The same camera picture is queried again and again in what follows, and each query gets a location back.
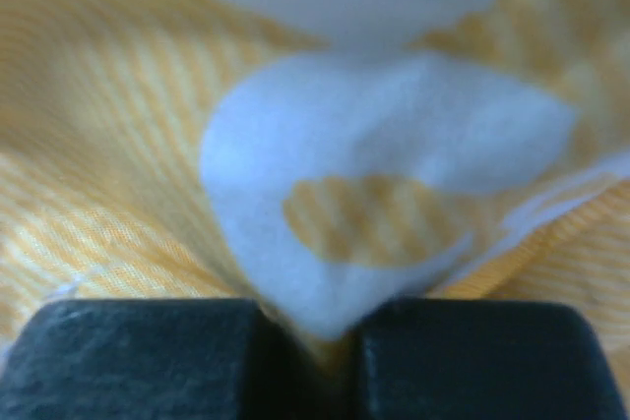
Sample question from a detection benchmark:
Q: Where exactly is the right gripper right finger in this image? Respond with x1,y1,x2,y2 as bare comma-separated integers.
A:
355,299,628,420

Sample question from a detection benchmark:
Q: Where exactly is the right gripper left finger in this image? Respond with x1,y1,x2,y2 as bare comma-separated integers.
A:
1,299,320,420

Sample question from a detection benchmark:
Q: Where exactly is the blue cartoon pillowcase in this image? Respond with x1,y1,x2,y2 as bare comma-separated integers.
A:
0,0,630,372

